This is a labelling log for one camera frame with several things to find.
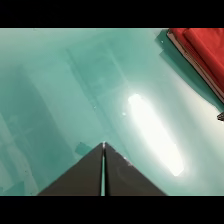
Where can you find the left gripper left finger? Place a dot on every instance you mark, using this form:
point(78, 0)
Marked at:
point(83, 176)

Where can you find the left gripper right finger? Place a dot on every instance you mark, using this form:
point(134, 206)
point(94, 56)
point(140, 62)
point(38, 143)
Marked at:
point(128, 178)

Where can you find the white garment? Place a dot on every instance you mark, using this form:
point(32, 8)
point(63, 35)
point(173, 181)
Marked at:
point(195, 65)

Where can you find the red garment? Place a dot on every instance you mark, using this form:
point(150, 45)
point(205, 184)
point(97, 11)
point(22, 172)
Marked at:
point(203, 50)

